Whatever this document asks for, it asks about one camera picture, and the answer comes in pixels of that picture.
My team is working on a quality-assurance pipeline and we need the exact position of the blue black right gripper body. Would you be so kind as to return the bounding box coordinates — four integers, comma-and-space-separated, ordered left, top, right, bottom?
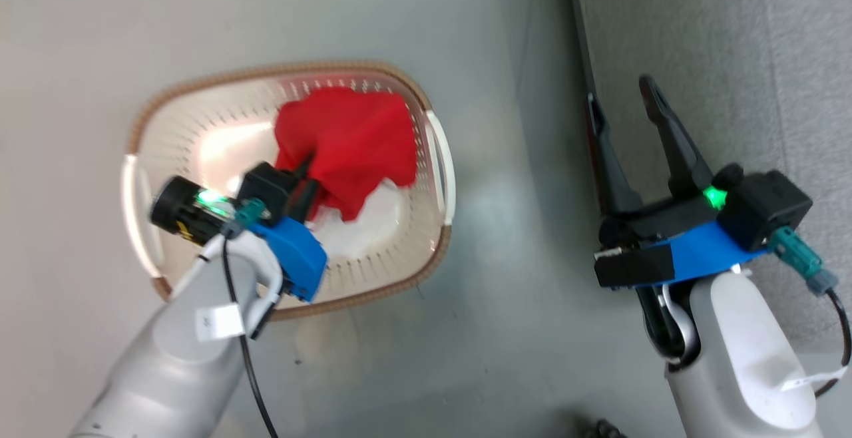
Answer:
594, 164, 767, 290

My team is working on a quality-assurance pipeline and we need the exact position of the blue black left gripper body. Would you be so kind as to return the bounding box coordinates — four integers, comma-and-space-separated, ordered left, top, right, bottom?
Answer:
149, 175, 328, 304

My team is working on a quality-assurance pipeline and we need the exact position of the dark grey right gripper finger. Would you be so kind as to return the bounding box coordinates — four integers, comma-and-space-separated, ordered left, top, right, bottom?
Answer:
639, 75, 714, 200
586, 94, 644, 218

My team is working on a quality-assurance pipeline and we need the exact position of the red cloth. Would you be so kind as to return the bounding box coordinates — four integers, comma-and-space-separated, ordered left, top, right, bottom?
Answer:
274, 87, 419, 223

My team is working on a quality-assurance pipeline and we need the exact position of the white cloth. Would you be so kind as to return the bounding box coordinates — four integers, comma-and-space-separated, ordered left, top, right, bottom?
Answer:
308, 180, 410, 259

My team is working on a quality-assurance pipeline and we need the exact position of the beige perforated laundry basket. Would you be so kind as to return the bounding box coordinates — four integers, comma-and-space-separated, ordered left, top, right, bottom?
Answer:
121, 60, 457, 322

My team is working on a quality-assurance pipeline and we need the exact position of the teal left camera connector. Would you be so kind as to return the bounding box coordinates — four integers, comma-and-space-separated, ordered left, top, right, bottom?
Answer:
233, 200, 270, 227

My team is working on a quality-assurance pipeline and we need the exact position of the teal camera connector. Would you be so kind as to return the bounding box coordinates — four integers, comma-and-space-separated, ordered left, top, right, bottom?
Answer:
233, 200, 270, 227
769, 226, 839, 296

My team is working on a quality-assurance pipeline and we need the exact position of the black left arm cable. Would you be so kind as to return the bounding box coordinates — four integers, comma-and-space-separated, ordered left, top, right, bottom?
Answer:
222, 238, 279, 438

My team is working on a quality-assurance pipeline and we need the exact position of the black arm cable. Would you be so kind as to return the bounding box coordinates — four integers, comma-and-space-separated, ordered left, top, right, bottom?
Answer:
222, 238, 279, 438
813, 288, 852, 399

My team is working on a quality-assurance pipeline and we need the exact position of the teal right camera connector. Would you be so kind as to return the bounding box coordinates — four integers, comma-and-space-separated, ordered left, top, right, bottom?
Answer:
769, 226, 839, 296

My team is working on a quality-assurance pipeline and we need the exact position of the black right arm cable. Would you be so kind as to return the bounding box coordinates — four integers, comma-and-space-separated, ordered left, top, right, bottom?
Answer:
813, 288, 852, 399

